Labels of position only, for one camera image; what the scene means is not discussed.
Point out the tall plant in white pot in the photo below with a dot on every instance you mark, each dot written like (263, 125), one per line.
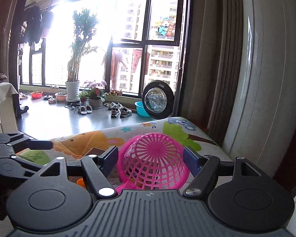
(72, 90)

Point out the orange plastic toy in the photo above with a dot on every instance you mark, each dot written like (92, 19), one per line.
(81, 182)

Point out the printed play mat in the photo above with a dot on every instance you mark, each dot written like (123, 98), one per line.
(74, 140)

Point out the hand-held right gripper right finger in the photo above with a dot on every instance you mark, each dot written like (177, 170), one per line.
(191, 161)

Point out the grey slipper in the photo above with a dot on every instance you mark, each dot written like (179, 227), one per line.
(89, 109)
(82, 109)

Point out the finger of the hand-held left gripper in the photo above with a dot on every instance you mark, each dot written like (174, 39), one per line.
(39, 144)
(19, 166)

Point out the grey and black sneaker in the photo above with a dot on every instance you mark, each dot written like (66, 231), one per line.
(115, 112)
(126, 112)

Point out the teal plastic basin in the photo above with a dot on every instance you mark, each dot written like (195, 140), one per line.
(141, 109)

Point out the white refrigerator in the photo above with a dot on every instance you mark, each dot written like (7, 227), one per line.
(266, 79)

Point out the pink plastic basket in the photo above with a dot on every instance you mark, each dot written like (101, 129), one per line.
(153, 160)

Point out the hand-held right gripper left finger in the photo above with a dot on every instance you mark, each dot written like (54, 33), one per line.
(108, 160)

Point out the red plastic basin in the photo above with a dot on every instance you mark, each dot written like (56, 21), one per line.
(36, 95)

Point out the dark hanging clothes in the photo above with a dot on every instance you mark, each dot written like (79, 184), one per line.
(34, 24)

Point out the hanging pink pants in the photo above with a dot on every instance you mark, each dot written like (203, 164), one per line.
(118, 66)

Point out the round washing machine door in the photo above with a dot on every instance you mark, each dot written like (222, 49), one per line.
(157, 100)

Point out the small plant in red pot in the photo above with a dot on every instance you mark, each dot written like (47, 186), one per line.
(83, 97)

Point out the white sneaker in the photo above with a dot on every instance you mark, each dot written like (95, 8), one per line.
(113, 105)

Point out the open window sash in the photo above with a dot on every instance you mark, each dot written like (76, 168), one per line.
(151, 14)

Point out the hanging pink cloth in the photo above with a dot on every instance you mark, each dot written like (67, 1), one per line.
(137, 59)

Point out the cartoon window sticker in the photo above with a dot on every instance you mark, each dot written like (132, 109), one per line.
(164, 26)

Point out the grey curtain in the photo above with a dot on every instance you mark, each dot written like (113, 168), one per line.
(212, 54)

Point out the white chair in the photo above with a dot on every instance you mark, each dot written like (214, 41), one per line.
(8, 106)

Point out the pink orchid in pot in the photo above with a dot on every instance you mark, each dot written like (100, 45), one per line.
(96, 98)

